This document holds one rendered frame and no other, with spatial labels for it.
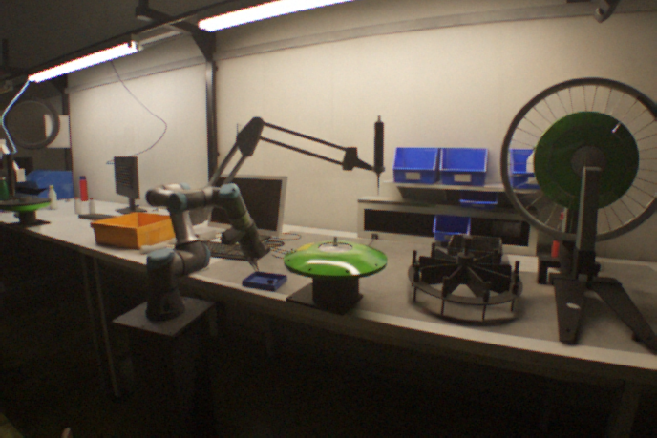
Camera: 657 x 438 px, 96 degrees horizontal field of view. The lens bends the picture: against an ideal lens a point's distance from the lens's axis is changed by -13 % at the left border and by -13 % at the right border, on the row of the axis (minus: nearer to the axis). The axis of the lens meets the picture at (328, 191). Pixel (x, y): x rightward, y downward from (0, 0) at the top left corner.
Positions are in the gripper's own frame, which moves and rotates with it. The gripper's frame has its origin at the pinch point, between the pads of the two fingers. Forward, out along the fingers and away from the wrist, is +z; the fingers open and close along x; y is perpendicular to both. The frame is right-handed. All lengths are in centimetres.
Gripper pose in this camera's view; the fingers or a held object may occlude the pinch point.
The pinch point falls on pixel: (257, 270)
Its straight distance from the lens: 121.6
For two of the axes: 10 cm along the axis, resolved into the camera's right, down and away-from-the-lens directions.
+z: 2.1, 8.3, 5.2
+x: -8.9, -0.6, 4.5
